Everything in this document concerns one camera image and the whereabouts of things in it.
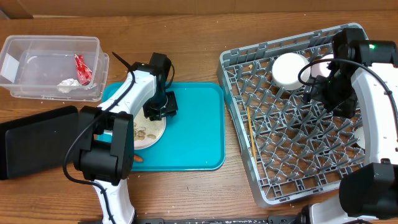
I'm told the orange carrot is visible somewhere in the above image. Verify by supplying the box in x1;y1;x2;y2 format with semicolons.
134;154;144;162

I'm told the teal serving tray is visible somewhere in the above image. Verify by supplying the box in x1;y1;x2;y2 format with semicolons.
96;82;226;172

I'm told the white bowl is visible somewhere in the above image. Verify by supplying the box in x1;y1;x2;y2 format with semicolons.
271;53;309;91

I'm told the white cup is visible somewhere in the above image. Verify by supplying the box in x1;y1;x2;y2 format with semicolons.
354;127;366;149

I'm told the pink round plate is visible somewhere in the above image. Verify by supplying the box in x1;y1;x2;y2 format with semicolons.
134;108;166;150

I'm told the grey dishwasher rack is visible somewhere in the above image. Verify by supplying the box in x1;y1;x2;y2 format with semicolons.
217;23;370;207

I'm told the red snack wrapper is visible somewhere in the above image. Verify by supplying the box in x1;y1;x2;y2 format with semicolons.
75;55;92;86

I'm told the pink bowl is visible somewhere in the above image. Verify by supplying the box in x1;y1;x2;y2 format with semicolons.
311;62;331;78

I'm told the pile of peanut shells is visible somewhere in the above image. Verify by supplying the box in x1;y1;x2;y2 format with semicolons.
134;123;157;141

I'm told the black plastic tray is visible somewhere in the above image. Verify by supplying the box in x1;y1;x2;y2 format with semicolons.
1;106;78;180

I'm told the clear plastic bin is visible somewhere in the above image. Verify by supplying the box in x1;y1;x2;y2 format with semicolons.
1;35;109;102

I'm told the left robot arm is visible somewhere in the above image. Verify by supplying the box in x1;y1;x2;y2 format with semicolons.
62;53;178;223

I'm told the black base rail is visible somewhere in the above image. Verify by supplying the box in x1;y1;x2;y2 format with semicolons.
133;213;310;224

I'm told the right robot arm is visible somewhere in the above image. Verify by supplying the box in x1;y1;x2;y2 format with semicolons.
295;28;397;223

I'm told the wooden chopstick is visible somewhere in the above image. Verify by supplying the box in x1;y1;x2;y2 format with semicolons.
246;106;257;165

